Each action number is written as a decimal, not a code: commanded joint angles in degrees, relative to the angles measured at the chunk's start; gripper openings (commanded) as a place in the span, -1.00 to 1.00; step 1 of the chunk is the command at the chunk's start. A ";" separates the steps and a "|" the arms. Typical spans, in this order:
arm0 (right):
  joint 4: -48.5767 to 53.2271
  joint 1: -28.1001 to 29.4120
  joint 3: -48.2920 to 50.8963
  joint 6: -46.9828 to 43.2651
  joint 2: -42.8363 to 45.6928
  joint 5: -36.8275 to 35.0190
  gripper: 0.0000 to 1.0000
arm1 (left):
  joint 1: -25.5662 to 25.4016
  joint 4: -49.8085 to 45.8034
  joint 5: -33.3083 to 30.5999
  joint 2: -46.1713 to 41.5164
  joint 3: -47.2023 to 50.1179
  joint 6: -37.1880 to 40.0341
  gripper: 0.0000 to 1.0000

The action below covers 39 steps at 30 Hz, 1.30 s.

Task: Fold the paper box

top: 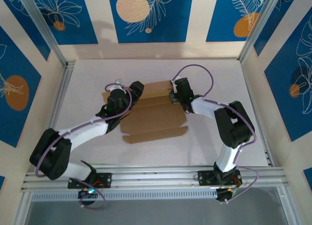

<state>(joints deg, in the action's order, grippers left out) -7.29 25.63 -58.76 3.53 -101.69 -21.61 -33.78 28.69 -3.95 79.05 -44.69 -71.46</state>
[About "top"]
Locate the brown cardboard box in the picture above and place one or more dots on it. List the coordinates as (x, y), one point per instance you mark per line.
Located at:
(156, 115)

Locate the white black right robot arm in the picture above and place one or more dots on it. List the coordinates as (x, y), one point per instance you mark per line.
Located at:
(229, 159)

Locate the black controller board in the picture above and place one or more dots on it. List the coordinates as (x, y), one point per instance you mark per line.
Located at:
(87, 194)
(225, 195)

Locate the grey metal panel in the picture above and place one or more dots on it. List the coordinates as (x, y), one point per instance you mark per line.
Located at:
(156, 212)

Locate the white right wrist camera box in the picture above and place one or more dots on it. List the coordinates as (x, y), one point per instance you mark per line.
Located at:
(175, 87)

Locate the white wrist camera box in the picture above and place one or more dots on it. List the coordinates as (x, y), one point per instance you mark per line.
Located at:
(175, 87)
(114, 88)

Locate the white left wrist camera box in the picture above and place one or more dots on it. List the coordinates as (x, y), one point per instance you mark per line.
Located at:
(114, 88)

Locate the aluminium table side rail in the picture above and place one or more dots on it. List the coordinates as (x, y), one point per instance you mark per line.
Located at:
(64, 88)
(268, 158)

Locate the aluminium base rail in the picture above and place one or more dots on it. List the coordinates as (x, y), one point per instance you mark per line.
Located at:
(156, 178)

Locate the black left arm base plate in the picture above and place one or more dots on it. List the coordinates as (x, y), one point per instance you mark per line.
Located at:
(104, 180)

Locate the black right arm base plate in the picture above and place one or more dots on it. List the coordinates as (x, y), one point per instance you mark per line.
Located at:
(206, 177)

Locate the aluminium frame post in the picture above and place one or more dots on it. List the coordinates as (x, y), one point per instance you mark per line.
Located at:
(41, 27)
(263, 25)

